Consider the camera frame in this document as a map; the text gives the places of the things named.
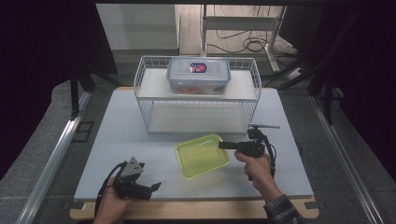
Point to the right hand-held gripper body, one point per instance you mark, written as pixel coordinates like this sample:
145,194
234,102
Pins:
252,147

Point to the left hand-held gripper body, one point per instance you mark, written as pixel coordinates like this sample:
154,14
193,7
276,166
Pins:
130,174

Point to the green plastic container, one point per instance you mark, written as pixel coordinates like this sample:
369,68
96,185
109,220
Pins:
202,155

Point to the clear container with blue lid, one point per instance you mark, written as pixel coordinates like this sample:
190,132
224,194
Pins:
199,74

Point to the person's right hand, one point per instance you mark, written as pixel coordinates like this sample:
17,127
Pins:
258,171

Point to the person's left hand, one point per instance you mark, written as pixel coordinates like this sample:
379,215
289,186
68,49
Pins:
110,208

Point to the wooden board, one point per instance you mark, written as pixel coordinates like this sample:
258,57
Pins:
193,210

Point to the white power strip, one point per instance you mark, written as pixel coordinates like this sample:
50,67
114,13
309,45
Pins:
295,73

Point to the black stand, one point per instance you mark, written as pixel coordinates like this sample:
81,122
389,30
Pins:
327,93
74,93

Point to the black curtain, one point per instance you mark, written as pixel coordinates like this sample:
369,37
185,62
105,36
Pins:
367,77
34,77

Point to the aluminium rail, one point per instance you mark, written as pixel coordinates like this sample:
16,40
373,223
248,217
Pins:
339,149
53,161

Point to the white desk frame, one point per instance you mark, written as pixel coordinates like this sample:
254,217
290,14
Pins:
239,23

